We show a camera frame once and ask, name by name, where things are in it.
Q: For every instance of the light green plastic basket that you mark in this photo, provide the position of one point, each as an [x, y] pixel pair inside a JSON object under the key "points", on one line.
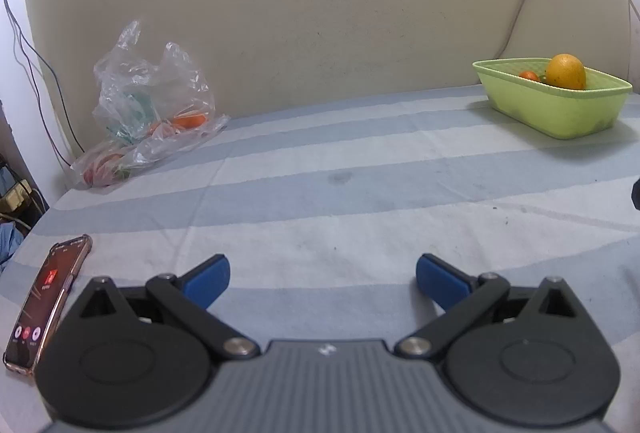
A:
{"points": [[560, 113]]}

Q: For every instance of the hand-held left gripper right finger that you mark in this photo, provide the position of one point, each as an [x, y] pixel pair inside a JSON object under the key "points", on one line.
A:
{"points": [[440, 280]]}

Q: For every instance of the large orange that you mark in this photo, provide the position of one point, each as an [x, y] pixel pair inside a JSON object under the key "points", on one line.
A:
{"points": [[565, 72]]}

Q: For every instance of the clear plastic bag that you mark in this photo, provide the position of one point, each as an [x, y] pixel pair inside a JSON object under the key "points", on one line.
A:
{"points": [[145, 83]]}

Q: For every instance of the smartphone in clear case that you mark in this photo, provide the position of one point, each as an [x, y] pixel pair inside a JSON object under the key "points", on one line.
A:
{"points": [[45, 303]]}

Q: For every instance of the bagged orange tangerine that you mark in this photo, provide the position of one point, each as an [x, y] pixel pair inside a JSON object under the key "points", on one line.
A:
{"points": [[190, 121]]}

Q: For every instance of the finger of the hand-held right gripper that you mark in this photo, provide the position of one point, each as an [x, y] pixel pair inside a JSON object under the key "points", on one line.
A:
{"points": [[636, 195]]}

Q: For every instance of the beige power strip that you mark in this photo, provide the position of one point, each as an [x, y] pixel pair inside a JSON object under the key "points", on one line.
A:
{"points": [[15, 198]]}

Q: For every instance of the small orange tomato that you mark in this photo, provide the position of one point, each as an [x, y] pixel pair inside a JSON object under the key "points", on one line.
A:
{"points": [[529, 76]]}

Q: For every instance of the bagged red fruit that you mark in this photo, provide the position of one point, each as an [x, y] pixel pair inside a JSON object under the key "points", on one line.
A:
{"points": [[102, 169]]}

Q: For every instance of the blue cloth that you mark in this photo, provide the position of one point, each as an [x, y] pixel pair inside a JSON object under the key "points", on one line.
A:
{"points": [[9, 245]]}

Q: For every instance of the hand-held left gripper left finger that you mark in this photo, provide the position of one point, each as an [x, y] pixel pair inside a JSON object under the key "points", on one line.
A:
{"points": [[207, 280]]}

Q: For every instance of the blue striped bedsheet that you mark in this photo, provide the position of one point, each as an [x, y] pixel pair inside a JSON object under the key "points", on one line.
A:
{"points": [[320, 213]]}

